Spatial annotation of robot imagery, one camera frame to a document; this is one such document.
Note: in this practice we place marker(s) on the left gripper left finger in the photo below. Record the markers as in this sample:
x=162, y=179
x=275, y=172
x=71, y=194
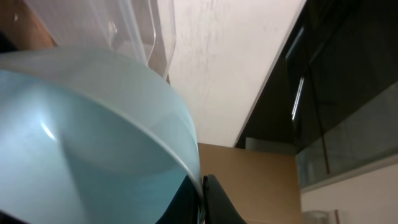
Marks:
x=184, y=206

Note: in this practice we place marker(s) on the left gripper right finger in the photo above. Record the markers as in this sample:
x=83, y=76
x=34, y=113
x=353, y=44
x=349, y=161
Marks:
x=219, y=208

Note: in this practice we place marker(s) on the light blue bowl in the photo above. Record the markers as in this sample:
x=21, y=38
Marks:
x=92, y=136

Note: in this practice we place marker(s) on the clear plastic container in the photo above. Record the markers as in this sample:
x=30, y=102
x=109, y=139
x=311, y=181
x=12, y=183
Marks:
x=143, y=30

